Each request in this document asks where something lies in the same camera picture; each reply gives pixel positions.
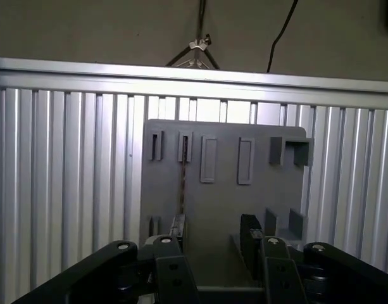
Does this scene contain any grey plastic parts rack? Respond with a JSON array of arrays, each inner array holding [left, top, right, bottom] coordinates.
[[139, 118, 315, 288]]

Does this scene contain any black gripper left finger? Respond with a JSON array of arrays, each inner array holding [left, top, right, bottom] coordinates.
[[9, 213, 201, 304]]

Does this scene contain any RAM stick with blue label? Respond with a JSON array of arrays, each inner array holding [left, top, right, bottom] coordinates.
[[179, 134, 190, 219]]

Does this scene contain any thin black wall cable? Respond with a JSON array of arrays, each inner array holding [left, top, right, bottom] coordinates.
[[266, 0, 299, 73]]

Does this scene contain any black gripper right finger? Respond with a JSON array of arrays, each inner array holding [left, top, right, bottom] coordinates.
[[239, 213, 388, 304]]

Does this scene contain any metal tripod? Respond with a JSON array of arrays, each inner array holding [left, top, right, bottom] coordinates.
[[165, 0, 222, 70]]

